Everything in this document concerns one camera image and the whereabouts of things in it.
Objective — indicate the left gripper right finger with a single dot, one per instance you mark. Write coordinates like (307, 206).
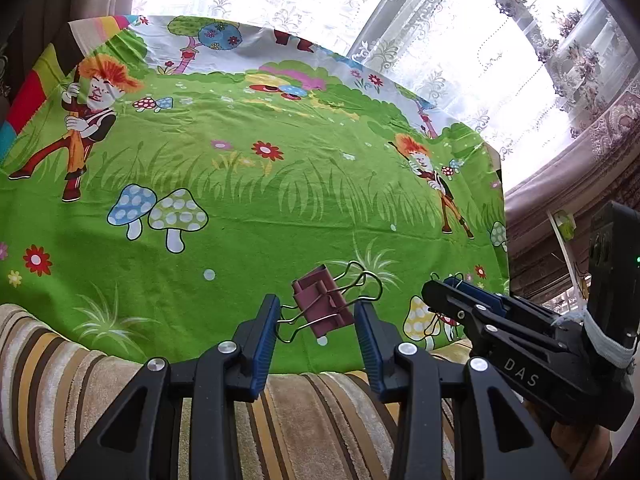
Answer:
(494, 435)

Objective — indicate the green tissue box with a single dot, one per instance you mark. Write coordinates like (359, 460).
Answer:
(565, 223)

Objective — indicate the striped beige sofa cover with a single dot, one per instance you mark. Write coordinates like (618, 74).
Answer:
(69, 412)

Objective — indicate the mauve drape right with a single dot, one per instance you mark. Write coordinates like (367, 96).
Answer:
(601, 165)

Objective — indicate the white lace sheer curtain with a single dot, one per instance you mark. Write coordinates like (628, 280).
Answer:
(529, 76)

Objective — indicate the mauve drape left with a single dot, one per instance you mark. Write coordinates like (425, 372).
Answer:
(27, 26)

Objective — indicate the green cartoon print tablecloth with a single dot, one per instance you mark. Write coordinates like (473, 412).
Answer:
(159, 176)

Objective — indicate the white glass side shelf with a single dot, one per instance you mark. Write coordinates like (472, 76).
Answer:
(577, 278)

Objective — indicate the mauve drape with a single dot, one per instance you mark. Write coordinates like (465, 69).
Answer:
(27, 26)
(601, 165)

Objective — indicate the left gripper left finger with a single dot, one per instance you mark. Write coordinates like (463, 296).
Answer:
(250, 349)

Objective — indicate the pink binder clip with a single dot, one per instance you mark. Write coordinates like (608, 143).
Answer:
(323, 301)

